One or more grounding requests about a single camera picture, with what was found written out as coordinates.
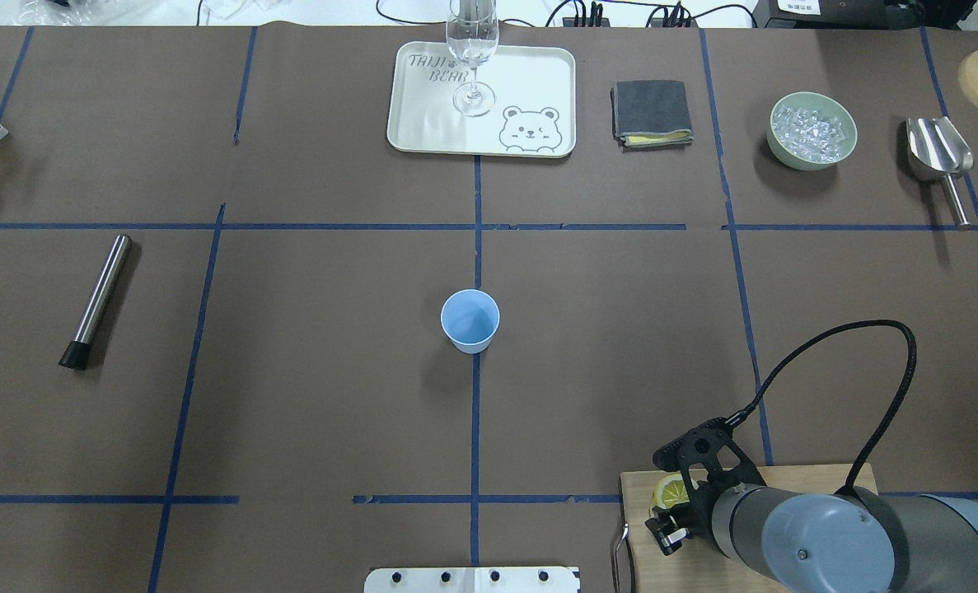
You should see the grey folded cloth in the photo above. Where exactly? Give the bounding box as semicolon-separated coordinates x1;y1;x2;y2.
611;80;695;149

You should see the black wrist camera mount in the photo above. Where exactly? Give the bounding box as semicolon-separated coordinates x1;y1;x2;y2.
652;416;766;494

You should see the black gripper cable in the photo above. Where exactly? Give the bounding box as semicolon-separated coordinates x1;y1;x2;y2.
726;320;920;495

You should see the steel muddler with black tip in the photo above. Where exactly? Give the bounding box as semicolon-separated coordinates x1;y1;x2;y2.
57;234;133;371

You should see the green bowl of ice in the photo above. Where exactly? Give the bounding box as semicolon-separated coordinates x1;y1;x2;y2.
766;91;859;171

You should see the metal ice scoop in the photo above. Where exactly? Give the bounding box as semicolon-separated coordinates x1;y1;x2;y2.
905;116;974;231

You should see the lemon slice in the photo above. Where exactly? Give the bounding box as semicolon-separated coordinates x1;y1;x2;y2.
648;473;690;517

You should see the wooden cutting board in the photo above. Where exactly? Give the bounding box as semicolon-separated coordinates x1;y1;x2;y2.
616;463;896;592

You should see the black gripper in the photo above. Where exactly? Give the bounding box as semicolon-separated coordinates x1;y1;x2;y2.
647;487;721;556

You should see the white bear serving tray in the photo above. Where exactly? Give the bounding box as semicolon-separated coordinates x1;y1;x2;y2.
386;41;578;158

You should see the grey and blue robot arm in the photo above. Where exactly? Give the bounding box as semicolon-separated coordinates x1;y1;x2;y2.
644;484;978;592

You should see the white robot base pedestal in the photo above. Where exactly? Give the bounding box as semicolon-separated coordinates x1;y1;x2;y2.
363;566;582;592

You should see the light blue plastic cup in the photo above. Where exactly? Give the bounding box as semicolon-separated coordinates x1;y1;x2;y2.
440;289;501;354

